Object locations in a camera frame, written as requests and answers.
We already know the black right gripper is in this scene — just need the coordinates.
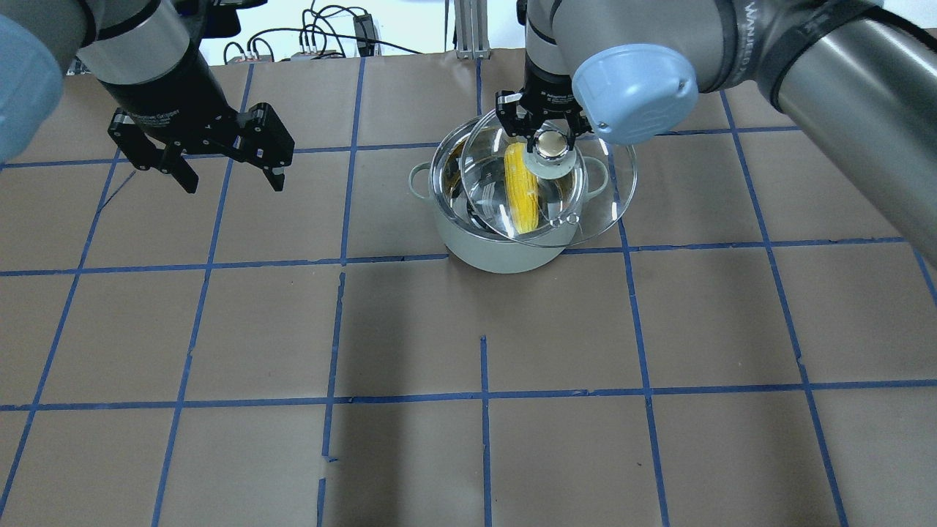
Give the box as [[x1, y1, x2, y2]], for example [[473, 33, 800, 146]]
[[495, 62, 593, 153]]

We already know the yellow corn cob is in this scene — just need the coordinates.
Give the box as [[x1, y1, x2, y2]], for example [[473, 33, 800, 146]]
[[503, 143, 540, 234]]

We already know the aluminium frame post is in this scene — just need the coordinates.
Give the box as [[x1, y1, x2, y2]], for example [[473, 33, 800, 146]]
[[454, 1, 491, 60]]

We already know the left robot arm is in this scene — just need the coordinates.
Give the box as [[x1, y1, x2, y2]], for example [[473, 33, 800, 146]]
[[1, 1, 295, 193]]

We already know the black power adapter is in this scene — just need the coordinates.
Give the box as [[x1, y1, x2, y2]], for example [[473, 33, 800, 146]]
[[352, 13, 378, 57]]

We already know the glass pot lid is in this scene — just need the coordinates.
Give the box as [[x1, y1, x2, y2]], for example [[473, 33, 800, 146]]
[[460, 111, 639, 249]]

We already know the pale green cooking pot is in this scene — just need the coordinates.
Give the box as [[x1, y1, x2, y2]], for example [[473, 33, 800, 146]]
[[407, 117, 610, 274]]

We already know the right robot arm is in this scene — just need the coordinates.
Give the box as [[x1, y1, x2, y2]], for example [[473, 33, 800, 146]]
[[494, 1, 936, 263]]

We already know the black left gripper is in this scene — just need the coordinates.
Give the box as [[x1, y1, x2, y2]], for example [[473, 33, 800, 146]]
[[103, 44, 295, 194]]

